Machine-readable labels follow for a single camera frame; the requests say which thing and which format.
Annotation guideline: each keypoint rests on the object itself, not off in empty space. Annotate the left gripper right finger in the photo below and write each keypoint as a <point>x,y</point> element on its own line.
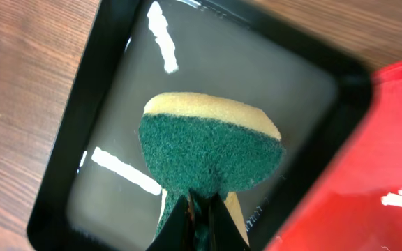
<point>227,230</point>

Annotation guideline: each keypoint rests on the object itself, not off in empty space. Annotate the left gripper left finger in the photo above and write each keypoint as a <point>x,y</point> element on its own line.
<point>178,232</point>

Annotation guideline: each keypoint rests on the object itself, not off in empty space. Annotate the green yellow sponge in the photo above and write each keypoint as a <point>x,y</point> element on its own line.
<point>211,145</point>

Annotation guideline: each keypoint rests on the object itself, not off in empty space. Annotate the black metal tray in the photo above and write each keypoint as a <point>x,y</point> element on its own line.
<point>97,193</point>

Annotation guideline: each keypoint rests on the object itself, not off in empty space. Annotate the red plastic tray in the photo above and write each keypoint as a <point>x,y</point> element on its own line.
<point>357,203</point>

